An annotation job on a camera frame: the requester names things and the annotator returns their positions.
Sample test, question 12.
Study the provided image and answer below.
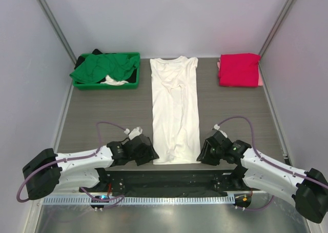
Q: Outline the white t shirt with print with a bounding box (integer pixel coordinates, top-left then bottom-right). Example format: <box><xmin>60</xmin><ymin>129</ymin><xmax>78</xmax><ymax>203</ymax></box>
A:
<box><xmin>150</xmin><ymin>56</ymin><xmax>200</xmax><ymax>165</ymax></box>

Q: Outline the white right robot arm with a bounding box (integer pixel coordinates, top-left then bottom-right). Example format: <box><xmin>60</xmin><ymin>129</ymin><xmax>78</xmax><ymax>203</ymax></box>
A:
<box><xmin>197</xmin><ymin>130</ymin><xmax>327</xmax><ymax>224</ymax></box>

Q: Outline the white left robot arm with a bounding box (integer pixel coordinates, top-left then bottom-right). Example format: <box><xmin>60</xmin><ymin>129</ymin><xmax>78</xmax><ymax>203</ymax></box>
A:
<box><xmin>23</xmin><ymin>134</ymin><xmax>159</xmax><ymax>200</ymax></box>

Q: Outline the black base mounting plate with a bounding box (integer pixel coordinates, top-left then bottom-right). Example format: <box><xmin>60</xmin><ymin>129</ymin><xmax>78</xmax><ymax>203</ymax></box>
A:
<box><xmin>86</xmin><ymin>169</ymin><xmax>250</xmax><ymax>198</ymax></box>

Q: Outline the green plastic bin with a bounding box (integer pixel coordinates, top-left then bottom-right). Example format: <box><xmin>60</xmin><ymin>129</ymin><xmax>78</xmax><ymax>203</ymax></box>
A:
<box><xmin>72</xmin><ymin>52</ymin><xmax>140</xmax><ymax>90</ymax></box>

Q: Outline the pink folded t shirt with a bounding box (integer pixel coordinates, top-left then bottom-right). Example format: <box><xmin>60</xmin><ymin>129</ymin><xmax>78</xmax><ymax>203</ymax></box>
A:
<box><xmin>217</xmin><ymin>60</ymin><xmax>263</xmax><ymax>86</ymax></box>

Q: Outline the white t shirt in bin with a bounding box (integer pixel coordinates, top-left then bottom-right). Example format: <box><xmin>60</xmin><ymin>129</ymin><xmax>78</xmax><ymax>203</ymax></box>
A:
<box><xmin>100</xmin><ymin>75</ymin><xmax>129</xmax><ymax>86</ymax></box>

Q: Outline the red folded t shirt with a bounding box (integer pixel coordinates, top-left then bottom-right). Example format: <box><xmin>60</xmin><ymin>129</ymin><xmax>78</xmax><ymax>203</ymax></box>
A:
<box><xmin>218</xmin><ymin>53</ymin><xmax>261</xmax><ymax>87</ymax></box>

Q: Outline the green t shirt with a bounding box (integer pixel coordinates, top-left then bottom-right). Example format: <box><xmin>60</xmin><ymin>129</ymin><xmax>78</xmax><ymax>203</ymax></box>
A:
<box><xmin>70</xmin><ymin>53</ymin><xmax>140</xmax><ymax>84</ymax></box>

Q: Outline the black t shirt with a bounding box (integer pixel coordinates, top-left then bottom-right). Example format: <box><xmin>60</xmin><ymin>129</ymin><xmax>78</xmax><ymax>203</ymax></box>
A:
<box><xmin>74</xmin><ymin>49</ymin><xmax>102</xmax><ymax>70</ymax></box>

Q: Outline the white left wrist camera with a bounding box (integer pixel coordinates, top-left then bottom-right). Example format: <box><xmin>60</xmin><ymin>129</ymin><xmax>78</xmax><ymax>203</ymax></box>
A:
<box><xmin>124</xmin><ymin>127</ymin><xmax>142</xmax><ymax>140</ymax></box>

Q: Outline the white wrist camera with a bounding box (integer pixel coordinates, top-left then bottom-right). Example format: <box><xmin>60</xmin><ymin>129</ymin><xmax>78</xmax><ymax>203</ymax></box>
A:
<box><xmin>213</xmin><ymin>124</ymin><xmax>228</xmax><ymax>138</ymax></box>
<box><xmin>124</xmin><ymin>127</ymin><xmax>142</xmax><ymax>140</ymax></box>

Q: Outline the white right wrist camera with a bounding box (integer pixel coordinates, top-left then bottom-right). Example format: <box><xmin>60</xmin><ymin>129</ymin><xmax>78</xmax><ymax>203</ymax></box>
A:
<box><xmin>213</xmin><ymin>124</ymin><xmax>228</xmax><ymax>138</ymax></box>

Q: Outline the white slotted cable duct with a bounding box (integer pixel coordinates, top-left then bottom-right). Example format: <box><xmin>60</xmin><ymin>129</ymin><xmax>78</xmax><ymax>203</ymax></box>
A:
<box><xmin>43</xmin><ymin>194</ymin><xmax>235</xmax><ymax>206</ymax></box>

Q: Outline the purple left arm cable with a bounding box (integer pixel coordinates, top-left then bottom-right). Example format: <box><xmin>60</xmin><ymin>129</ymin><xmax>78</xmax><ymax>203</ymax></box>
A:
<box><xmin>16</xmin><ymin>120</ymin><xmax>126</xmax><ymax>209</ymax></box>

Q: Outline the right aluminium corner post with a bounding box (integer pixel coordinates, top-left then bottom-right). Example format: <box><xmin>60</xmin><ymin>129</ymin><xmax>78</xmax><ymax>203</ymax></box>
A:
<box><xmin>257</xmin><ymin>0</ymin><xmax>304</xmax><ymax>58</ymax></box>

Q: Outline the aluminium corner post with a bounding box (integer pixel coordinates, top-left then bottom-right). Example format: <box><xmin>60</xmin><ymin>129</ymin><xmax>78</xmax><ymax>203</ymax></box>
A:
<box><xmin>37</xmin><ymin>0</ymin><xmax>77</xmax><ymax>63</ymax></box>
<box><xmin>257</xmin><ymin>0</ymin><xmax>304</xmax><ymax>58</ymax></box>

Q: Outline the left aluminium corner post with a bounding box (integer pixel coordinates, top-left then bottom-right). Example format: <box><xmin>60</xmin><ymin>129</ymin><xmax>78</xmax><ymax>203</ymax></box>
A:
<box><xmin>37</xmin><ymin>0</ymin><xmax>77</xmax><ymax>63</ymax></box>

